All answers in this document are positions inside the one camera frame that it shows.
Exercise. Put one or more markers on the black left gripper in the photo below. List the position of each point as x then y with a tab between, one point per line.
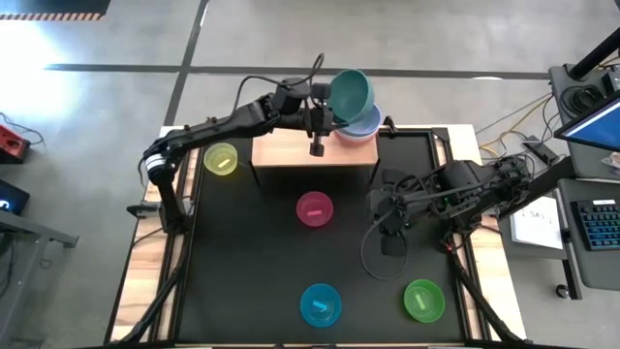
320	118

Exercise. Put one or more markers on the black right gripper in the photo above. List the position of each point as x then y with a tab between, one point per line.
392	211

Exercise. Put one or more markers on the dark teal bowl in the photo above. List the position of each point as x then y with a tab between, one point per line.
351	94

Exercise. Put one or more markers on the coral red bowl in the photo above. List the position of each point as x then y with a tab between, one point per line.
356	141

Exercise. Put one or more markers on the light blue bowl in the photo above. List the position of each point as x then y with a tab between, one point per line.
370	123

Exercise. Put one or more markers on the translucent pink plastic bowl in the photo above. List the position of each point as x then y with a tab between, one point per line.
315	209

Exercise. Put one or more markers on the translucent green plastic bowl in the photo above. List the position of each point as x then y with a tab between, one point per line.
424	301

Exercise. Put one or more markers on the translucent yellow plastic bowl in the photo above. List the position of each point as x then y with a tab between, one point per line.
221	159

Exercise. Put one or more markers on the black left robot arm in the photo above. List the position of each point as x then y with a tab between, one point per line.
218	127

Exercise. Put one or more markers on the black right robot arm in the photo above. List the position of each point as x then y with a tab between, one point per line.
465	179

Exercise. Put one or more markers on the light wooden shelf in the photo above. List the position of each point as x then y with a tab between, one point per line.
286	148

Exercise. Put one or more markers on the translucent blue plastic bowl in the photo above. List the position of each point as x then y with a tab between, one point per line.
320	305

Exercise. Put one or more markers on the white paper sheet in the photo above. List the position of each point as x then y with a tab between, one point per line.
535	225

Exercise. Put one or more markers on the black power strip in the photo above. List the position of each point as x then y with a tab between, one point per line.
540	150

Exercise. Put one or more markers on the black caster wheel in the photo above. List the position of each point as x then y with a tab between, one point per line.
562	291

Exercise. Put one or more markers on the black backlit keyboard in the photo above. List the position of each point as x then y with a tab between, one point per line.
598	225

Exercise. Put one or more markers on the grey equipment cart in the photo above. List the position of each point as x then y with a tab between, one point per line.
562	77

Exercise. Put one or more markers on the grey computer desk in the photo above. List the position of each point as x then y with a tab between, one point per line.
600	271

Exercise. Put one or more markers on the blue lit monitor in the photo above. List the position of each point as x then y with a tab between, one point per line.
598	128

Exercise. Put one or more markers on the black pole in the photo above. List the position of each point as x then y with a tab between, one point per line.
596	54

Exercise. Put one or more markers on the red box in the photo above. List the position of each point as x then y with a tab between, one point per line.
12	144

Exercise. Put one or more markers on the grey side desk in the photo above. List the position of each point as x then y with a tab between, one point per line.
29	228

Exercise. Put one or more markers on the black device with screen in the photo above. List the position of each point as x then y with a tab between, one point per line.
12	198

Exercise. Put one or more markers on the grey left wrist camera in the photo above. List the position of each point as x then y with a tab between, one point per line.
290	97

